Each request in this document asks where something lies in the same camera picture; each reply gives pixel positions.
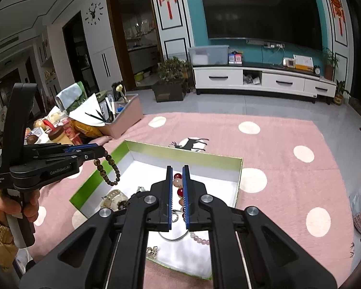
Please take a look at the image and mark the potted green plant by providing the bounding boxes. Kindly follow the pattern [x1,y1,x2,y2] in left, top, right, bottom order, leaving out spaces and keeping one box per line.
[152,57,194,102]

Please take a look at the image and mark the person's left hand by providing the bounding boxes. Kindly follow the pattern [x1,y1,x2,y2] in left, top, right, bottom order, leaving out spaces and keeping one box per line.
[0,190,40,226]

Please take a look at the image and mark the white paper sheets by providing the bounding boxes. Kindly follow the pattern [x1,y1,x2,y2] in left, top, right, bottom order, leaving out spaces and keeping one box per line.
[68,94,105,127]

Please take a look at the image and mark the right red chinese knot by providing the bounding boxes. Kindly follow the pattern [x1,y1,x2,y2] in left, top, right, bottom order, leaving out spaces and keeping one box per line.
[330,0,346,37]

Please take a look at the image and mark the yellow snack bag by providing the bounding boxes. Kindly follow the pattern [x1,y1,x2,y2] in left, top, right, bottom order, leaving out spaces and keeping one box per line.
[71,119,103,139]

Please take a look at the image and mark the black wall television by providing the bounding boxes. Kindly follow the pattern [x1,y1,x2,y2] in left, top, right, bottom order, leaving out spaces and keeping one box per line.
[202,0,323,50]

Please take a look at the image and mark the tan knitted sleeve forearm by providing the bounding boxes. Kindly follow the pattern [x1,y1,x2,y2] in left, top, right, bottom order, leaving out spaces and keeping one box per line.
[0,223,18,272]

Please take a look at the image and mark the pink desk organizer tray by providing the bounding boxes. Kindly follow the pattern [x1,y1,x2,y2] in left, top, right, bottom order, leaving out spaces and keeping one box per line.
[99,94,143,139]

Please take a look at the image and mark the white TV cabinet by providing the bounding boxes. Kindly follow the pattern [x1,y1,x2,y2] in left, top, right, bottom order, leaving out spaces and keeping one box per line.
[193,65,336,99]

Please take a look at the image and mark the deer wall clock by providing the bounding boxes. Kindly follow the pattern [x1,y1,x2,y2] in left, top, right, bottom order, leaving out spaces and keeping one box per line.
[84,2,104,26]

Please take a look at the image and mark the red agate bead bracelet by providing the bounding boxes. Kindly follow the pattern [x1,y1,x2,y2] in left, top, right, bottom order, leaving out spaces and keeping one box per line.
[173,172,186,214]

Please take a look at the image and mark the clear plastic storage bin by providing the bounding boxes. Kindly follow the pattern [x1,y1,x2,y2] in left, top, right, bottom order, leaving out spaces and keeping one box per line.
[189,45,229,66]

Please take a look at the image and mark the green gift box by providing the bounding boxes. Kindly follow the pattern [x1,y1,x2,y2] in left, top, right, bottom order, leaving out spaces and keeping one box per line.
[54,141,246,288]

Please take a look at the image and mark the pink polka dot tablecloth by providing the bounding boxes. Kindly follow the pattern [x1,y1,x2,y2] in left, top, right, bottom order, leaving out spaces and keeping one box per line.
[29,113,354,288]

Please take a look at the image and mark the brown wooden bead bracelet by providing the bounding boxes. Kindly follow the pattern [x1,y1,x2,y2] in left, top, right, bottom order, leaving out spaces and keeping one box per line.
[93,150,121,187]

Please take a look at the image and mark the cream chunky wristwatch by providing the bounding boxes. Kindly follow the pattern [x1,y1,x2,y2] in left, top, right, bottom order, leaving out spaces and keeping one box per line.
[100,189,128,211]

